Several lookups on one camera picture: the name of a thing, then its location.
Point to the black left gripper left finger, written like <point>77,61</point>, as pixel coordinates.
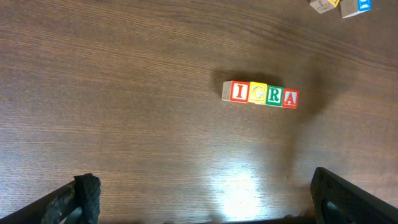
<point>76,202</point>

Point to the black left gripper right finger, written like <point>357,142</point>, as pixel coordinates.
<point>338,201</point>

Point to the red A block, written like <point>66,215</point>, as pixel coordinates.
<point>290,98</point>

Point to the green R block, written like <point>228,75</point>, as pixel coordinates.
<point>274,95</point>

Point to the yellow C letter block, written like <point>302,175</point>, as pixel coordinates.
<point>257,93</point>

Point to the red I letter block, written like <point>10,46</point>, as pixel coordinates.
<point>235,91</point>

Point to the blue E block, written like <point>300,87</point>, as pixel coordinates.
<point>350,8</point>

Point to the yellow block cluster lower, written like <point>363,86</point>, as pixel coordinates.
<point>322,6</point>

